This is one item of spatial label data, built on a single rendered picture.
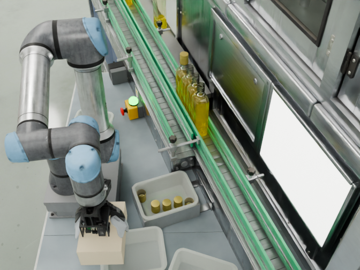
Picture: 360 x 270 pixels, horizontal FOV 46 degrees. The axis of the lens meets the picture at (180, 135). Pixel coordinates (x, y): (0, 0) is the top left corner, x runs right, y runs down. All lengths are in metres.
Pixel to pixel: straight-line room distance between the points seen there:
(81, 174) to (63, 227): 0.77
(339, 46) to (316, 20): 0.13
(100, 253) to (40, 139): 0.36
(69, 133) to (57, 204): 0.66
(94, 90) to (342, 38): 0.75
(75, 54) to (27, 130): 0.34
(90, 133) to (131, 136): 0.92
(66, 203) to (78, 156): 0.70
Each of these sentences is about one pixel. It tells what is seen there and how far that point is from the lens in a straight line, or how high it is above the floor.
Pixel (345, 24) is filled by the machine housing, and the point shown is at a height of 1.64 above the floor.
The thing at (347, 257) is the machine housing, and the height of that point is 1.69.
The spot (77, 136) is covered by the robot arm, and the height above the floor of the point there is 1.44.
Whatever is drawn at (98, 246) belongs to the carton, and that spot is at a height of 1.12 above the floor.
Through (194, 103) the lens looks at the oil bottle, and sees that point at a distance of 1.65.
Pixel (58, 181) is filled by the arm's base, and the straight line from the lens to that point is 1.64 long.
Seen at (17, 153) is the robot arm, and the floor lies 1.42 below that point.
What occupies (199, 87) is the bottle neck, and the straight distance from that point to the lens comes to 1.61.
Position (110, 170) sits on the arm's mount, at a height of 0.85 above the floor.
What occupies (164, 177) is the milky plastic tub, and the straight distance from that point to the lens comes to 1.69.
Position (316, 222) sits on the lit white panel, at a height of 1.06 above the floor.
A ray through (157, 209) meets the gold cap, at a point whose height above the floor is 0.80.
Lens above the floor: 2.18
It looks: 47 degrees down
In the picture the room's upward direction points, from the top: straight up
